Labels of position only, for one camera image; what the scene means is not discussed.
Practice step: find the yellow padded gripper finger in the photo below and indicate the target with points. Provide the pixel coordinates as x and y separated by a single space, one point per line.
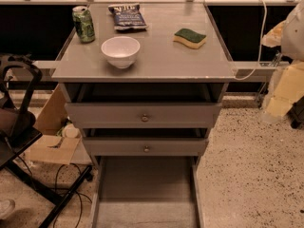
285 89

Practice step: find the green and yellow sponge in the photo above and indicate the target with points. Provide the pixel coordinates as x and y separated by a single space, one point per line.
189 38

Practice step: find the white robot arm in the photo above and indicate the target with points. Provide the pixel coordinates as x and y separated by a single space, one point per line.
289 34

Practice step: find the grey drawer cabinet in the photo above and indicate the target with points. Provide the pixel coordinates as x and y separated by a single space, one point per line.
165 71

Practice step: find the grey open bottom drawer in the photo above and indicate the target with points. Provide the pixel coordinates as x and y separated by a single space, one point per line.
146 192

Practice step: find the grey top drawer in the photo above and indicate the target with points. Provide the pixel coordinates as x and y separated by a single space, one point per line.
143 115

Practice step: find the grey middle drawer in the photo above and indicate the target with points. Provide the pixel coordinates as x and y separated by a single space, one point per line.
146 142

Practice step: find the white ceramic bowl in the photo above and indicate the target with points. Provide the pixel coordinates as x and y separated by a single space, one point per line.
121 51

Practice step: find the blue chip bag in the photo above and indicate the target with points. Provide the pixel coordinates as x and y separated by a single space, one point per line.
127 16

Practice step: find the green soda can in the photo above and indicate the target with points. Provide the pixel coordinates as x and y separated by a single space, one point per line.
83 23

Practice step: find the white cup on floor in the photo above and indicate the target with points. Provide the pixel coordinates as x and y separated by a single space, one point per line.
70 131

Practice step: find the brown cardboard box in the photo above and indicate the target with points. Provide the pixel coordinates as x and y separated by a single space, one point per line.
52 146

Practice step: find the black office chair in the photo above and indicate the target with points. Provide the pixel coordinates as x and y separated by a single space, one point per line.
18 134

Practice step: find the white shoe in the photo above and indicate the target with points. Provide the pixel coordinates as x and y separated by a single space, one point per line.
6 207

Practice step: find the metal clamp bracket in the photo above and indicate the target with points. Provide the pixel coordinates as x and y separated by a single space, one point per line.
271 66

